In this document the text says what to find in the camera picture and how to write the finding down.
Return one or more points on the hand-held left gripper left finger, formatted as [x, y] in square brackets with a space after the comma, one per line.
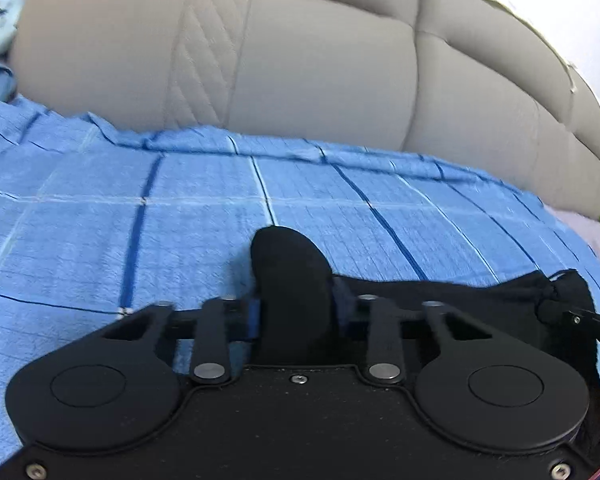
[253, 320]

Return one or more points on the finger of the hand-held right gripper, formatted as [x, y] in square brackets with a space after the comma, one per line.
[577, 319]

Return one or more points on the black pants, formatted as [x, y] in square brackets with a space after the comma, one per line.
[290, 270]

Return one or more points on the light blue cloth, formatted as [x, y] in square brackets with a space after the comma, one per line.
[2, 35]

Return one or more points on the beige padded headboard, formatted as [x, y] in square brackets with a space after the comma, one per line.
[330, 60]

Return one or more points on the blue checked blanket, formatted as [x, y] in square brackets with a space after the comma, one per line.
[130, 185]

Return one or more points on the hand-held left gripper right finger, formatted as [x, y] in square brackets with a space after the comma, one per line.
[339, 302]

